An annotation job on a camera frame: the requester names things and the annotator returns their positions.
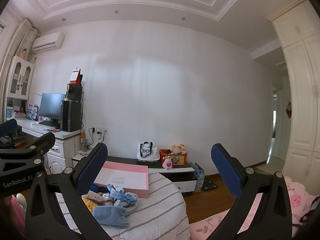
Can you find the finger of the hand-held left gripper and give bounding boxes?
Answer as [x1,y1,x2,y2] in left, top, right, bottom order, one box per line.
[0,118,18,148]
[0,132,56,178]

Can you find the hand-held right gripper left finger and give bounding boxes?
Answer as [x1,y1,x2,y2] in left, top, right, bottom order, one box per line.
[25,142,110,240]

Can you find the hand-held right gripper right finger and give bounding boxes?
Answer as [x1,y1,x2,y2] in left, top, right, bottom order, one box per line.
[211,143,293,240]

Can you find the blue crochet piece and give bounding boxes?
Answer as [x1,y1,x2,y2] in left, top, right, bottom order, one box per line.
[90,183,107,193]

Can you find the pink cardboard box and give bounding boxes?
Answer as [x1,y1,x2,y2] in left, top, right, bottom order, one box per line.
[94,161,150,198]

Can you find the cream yarn accessory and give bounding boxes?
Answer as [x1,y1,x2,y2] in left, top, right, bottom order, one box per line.
[87,191,108,202]

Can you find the yellow crochet toy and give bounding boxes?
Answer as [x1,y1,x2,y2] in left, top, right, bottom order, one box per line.
[82,197,100,213]

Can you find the light blue ribbon bow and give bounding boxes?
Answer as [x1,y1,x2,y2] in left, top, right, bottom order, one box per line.
[107,184,139,207]

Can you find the light blue towel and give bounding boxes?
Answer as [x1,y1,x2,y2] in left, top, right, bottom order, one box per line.
[92,206,128,228]

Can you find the white low side cabinet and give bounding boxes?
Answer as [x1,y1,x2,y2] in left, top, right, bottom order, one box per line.
[72,152,88,167]

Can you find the black keyboard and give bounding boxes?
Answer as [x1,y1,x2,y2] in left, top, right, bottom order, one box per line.
[39,120,60,128]

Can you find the black bathroom scale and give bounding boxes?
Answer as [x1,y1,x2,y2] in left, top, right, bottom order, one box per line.
[202,180,220,191]

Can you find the white desk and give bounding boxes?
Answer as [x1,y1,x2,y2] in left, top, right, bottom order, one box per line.
[5,116,84,175]

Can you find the blue and white boxes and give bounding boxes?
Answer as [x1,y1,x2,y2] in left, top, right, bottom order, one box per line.
[27,104,38,120]

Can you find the black computer monitor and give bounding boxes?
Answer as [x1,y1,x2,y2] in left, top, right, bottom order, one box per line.
[39,93,66,124]

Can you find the black computer tower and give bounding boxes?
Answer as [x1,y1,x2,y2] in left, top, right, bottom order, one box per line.
[61,100,82,132]

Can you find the red toy box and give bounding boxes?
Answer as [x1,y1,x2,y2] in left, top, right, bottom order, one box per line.
[159,149,188,166]

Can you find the white glass-door cabinet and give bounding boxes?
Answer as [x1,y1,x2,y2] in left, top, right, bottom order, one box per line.
[5,56,35,119]

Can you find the black and white TV stand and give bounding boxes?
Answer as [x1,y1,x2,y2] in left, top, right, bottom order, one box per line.
[106,156,198,197]

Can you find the beige plush toy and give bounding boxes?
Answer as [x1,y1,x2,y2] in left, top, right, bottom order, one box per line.
[167,144,187,155]

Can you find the pink heart plush toy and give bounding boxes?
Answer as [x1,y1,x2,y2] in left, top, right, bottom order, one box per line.
[162,156,173,170]

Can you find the white tote bag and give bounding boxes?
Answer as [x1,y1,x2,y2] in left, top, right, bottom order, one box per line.
[137,142,160,162]

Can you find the black speaker box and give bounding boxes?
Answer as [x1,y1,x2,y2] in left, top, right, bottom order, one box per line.
[66,84,83,103]

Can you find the white door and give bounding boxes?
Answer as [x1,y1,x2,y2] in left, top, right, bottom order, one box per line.
[275,87,293,162]

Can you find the red and white box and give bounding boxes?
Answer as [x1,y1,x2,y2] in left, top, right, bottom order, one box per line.
[70,68,83,85]

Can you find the pink floral blanket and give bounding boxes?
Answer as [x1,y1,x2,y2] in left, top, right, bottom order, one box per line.
[190,175,318,240]

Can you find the white air conditioner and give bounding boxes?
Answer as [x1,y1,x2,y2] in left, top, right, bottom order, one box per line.
[32,32,65,53]

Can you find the white wardrobe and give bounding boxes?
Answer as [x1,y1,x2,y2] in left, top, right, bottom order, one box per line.
[267,0,320,193]

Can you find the black power cable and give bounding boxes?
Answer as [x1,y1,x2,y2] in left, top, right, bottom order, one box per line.
[85,127,97,147]

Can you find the black strap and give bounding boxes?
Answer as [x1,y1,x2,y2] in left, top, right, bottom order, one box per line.
[299,200,320,228]

